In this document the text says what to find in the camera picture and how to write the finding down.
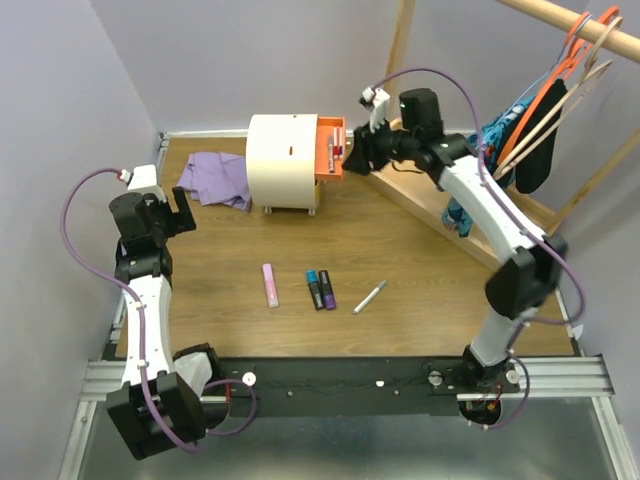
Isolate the blue patterned garment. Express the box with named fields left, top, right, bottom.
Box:
left=441, top=96, right=534, bottom=238

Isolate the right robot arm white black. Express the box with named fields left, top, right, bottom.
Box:
left=343, top=87, right=568, bottom=392

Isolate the round cream drawer organizer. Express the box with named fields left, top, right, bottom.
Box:
left=245, top=113, right=347, bottom=216

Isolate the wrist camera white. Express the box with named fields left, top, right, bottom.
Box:
left=116, top=164, right=167, bottom=203
left=359, top=86, right=390, bottom=133

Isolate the black garment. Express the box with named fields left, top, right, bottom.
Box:
left=515, top=79, right=567, bottom=194

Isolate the beige wooden hanger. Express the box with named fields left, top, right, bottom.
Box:
left=493, top=7, right=623, bottom=180

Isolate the pink highlighter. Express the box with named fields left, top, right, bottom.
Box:
left=262, top=263, right=279, bottom=308

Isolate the blue patterned pen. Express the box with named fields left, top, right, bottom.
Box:
left=327, top=134, right=335, bottom=174

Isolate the red capped white marker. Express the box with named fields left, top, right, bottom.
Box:
left=333, top=127, right=343, bottom=160

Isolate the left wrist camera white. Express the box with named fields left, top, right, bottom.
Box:
left=116, top=164, right=167, bottom=203

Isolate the blue capped black highlighter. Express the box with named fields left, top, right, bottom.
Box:
left=306, top=270, right=324, bottom=310

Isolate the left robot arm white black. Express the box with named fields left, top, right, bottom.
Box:
left=106, top=187, right=222, bottom=460

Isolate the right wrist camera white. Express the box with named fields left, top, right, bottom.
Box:
left=359, top=86, right=390, bottom=133

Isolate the aluminium frame rail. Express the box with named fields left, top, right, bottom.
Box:
left=58, top=130, right=615, bottom=479

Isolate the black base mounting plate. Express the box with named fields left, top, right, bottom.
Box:
left=184, top=355, right=521, bottom=431

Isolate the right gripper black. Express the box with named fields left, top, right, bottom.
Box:
left=340, top=115, right=417, bottom=179

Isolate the blue wire hanger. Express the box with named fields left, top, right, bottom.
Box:
left=514, top=12, right=592, bottom=105

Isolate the purple capped black highlighter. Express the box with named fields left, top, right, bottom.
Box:
left=318, top=270, right=337, bottom=310

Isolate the orange plastic hanger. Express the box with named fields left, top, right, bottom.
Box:
left=495, top=6, right=623, bottom=176

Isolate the purple cloth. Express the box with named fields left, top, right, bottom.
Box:
left=177, top=152, right=251, bottom=212

